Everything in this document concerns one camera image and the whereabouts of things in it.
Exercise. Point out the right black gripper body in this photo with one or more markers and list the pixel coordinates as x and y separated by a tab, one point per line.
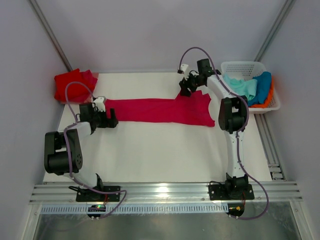
193	82

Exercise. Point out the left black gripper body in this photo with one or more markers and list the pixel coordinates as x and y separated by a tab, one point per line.
100	119

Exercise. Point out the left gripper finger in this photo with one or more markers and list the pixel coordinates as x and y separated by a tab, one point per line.
111	123
112	114

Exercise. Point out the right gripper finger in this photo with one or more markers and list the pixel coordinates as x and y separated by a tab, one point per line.
185	93
182	85

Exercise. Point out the magenta t shirt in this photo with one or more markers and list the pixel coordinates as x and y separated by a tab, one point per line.
193	110

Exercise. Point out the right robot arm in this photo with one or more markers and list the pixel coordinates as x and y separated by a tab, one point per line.
233	117

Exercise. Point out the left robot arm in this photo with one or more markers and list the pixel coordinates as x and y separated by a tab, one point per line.
63	154

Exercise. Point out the red folded t shirt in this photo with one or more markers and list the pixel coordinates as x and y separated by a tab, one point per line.
75	91

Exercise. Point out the white plastic basket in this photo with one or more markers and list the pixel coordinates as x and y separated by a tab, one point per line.
247	70

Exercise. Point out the mint green t shirt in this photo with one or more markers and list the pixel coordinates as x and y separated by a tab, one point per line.
242	87

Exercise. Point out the blue t shirt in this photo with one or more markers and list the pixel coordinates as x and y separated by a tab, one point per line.
263	86

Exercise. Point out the orange t shirt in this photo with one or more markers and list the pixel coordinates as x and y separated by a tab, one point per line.
268	99

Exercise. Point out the left controller board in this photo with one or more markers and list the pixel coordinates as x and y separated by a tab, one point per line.
96	211

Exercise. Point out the controller board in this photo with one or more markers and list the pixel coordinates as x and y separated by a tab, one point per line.
96	211
235	210

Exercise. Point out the right controller board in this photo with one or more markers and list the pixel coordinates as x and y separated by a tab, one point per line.
235	210

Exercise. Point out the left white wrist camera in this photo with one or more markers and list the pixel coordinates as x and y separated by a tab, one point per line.
99	102

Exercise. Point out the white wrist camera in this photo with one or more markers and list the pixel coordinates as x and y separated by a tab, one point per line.
99	102
184	70

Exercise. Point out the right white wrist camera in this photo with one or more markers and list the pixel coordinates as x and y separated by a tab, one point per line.
184	70

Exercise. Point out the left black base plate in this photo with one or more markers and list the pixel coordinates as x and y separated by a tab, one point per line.
87	195

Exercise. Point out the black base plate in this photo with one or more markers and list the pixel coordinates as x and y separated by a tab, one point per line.
219	191
87	195

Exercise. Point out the aluminium mounting rail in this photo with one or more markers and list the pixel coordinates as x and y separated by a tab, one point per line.
179	192

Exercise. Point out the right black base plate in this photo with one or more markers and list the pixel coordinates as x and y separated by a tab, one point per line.
219	191

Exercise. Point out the slotted grey cable duct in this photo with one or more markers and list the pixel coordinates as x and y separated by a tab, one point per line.
144	208

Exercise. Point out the right corner frame post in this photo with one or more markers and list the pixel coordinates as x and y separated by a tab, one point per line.
275	28

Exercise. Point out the corner frame post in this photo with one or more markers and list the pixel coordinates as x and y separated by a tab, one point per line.
275	28
50	33

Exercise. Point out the left corner frame post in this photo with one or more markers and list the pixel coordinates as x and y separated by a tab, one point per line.
50	33

